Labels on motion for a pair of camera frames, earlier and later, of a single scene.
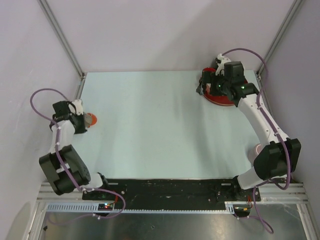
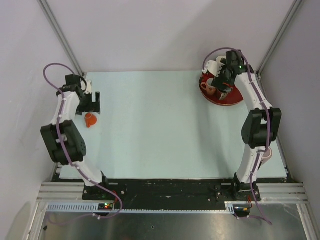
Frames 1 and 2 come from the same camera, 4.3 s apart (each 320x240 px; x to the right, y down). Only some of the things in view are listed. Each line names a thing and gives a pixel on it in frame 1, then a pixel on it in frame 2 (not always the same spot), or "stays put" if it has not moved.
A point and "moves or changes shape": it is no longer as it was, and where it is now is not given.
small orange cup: x=94 y=120 stays put
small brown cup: x=88 y=119 moves or changes shape
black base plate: x=173 y=191 stays put
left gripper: x=82 y=129 -> x=93 y=107
